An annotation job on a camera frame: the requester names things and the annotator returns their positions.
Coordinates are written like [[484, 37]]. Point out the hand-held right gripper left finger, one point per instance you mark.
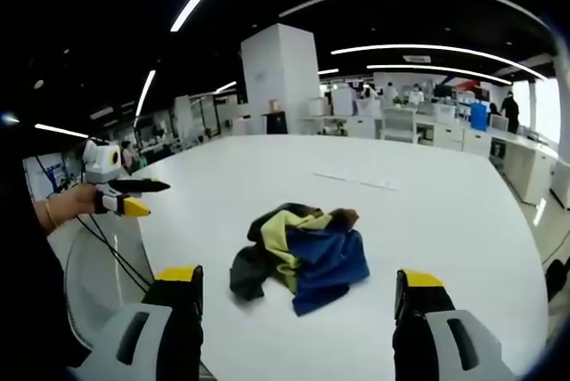
[[178, 310]]

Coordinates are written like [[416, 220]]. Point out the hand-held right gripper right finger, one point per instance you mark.
[[423, 310]]

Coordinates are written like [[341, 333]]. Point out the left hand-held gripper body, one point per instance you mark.
[[101, 162]]

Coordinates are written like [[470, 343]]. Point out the blue yellow black garment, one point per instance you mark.
[[298, 256]]

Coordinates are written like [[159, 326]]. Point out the person's left hand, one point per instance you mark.
[[80, 200]]

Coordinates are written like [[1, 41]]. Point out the black cabinet with orange box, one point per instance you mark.
[[274, 119]]

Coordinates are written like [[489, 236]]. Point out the white side desk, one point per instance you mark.
[[525, 163]]

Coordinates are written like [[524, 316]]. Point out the white square pillar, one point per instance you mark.
[[280, 76]]

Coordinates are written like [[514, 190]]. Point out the blue water barrel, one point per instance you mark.
[[477, 116]]

